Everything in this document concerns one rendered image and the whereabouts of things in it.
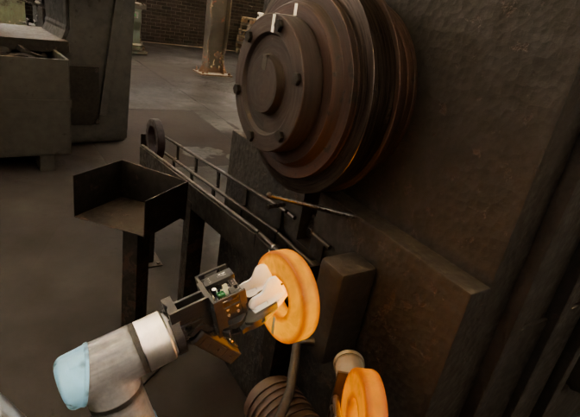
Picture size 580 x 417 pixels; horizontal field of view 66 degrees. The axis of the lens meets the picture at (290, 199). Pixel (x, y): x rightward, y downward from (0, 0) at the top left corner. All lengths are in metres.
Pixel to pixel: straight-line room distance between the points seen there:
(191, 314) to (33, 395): 1.16
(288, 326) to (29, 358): 1.30
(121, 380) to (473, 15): 0.81
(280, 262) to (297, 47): 0.39
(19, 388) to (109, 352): 1.16
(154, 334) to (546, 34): 0.73
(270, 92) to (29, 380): 1.31
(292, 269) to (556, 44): 0.53
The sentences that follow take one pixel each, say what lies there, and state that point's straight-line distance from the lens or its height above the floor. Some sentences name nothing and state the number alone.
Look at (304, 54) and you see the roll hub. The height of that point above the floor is 1.20.
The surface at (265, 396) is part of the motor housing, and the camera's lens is 1.03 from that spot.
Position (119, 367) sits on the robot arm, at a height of 0.80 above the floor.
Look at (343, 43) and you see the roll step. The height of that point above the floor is 1.23.
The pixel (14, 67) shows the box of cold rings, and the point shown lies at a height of 0.68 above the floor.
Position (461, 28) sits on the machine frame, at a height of 1.28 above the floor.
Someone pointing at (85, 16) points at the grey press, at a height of 0.97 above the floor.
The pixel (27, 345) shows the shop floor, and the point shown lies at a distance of 1.97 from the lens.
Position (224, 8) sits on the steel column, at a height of 1.07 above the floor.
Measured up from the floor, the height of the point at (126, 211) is 0.60.
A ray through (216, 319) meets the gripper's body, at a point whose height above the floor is 0.84.
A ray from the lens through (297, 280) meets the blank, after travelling 0.71.
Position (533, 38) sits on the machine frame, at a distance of 0.84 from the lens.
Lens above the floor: 1.27
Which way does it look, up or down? 23 degrees down
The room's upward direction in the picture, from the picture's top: 10 degrees clockwise
